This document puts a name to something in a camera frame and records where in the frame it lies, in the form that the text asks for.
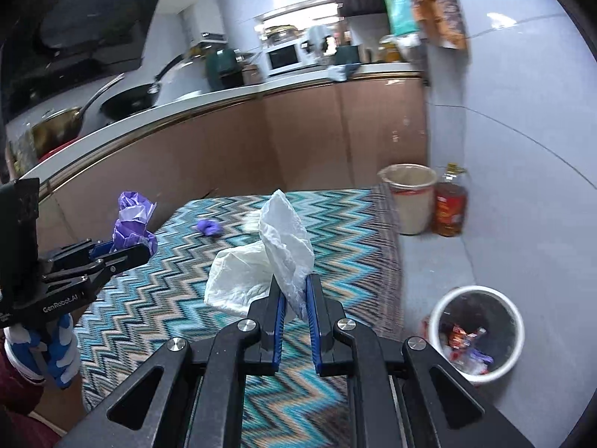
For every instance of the white tissue paper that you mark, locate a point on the white tissue paper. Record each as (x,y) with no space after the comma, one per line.
(283,253)

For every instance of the brown yellow snack bag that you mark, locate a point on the brown yellow snack bag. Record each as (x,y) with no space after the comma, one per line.
(459,340)

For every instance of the purple plastic wrapper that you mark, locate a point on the purple plastic wrapper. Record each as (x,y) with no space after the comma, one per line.
(131,226)

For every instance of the small purple wrapper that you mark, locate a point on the small purple wrapper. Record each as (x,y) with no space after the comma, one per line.
(209,228)

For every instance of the white microwave oven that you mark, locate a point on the white microwave oven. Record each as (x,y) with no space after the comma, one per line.
(286,57)

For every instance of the dark green appliance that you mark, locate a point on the dark green appliance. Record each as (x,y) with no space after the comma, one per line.
(222,69)

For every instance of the orange patterned apron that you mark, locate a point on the orange patterned apron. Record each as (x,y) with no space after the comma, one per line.
(441,22)

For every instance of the grey blue dish cloth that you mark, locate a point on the grey blue dish cloth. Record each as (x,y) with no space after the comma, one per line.
(342,73)

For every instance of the brown kitchen cabinets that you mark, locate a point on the brown kitchen cabinets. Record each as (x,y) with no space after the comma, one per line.
(307,135)

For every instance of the left gloved hand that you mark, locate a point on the left gloved hand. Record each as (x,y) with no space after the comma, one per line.
(51,353)

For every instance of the brass lidded pot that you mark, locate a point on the brass lidded pot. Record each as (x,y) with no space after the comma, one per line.
(64,126)

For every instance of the beige lined waste bin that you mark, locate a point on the beige lined waste bin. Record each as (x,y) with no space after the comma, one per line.
(412,187)

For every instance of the green mug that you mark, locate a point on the green mug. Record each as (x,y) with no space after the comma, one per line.
(347,54)

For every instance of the cooking oil bottle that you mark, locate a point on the cooking oil bottle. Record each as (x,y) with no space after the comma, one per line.
(451,198)

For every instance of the yellow jar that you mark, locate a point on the yellow jar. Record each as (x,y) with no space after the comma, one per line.
(388,51)

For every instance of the white water heater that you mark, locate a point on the white water heater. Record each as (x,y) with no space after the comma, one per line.
(203,23)

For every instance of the black wok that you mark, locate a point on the black wok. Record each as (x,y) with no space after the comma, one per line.
(137,99)

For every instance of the zigzag patterned rug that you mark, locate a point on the zigzag patterned rug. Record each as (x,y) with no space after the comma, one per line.
(354,235)

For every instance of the black range hood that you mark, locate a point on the black range hood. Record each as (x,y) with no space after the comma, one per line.
(58,45)

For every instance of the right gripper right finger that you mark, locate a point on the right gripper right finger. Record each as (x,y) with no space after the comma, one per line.
(401,394)

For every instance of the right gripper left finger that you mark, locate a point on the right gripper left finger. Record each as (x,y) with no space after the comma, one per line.
(190,394)

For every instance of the white black trash bin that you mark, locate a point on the white black trash bin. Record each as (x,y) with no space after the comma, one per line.
(471,307)

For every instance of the teal plastic bag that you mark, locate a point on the teal plastic bag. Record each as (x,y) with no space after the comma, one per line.
(400,17)

